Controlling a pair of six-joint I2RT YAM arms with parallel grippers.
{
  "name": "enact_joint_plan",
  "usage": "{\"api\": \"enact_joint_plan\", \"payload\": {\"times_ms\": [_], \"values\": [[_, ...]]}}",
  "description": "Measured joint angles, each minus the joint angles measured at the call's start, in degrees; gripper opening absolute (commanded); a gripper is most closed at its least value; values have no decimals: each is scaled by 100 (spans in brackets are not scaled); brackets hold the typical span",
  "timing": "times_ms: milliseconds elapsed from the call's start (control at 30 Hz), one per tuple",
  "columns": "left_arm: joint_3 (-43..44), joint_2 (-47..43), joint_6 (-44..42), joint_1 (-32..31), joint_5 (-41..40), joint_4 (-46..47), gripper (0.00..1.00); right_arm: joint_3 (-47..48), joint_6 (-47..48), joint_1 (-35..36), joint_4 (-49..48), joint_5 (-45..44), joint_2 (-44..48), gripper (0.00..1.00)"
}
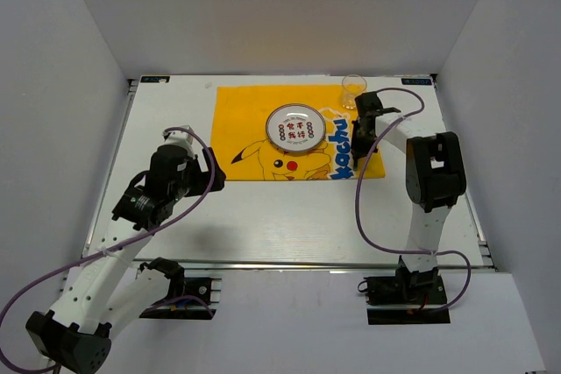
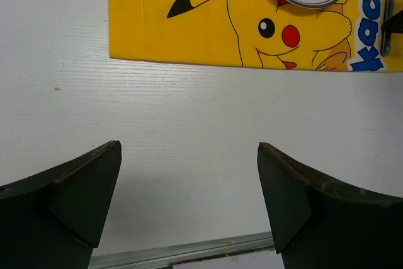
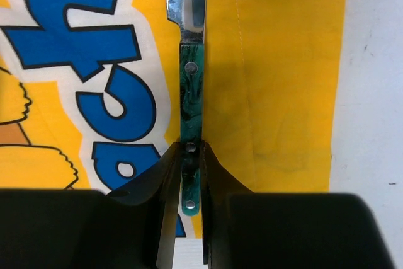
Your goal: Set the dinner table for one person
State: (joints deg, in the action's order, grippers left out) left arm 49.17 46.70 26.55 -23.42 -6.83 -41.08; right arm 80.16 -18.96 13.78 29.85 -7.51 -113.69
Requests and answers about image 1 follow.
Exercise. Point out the right black corner label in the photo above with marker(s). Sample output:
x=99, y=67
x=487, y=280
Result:
x=416, y=81

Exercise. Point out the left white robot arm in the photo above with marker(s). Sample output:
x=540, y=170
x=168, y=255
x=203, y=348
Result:
x=77, y=330

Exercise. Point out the yellow pikachu cloth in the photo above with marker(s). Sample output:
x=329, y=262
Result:
x=243, y=151

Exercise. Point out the black corner label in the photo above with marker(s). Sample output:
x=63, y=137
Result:
x=416, y=81
x=155, y=79

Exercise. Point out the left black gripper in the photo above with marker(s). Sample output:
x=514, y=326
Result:
x=193, y=163

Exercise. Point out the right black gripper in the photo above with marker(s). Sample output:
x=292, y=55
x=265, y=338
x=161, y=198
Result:
x=358, y=148

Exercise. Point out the white patterned plate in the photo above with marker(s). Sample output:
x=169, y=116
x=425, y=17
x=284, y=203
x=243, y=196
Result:
x=295, y=128

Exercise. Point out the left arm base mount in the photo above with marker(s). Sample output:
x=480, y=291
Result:
x=196, y=299

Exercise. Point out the clear glass cup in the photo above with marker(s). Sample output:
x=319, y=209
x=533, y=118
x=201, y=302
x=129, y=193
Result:
x=353, y=85

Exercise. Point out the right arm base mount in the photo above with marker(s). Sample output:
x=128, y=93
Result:
x=389, y=303

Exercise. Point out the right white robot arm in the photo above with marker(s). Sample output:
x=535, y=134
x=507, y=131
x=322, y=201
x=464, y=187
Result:
x=434, y=177

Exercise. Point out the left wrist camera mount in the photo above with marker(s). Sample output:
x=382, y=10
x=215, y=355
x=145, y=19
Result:
x=179, y=136

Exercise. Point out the left black corner label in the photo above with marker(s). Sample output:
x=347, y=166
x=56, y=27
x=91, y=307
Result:
x=155, y=79

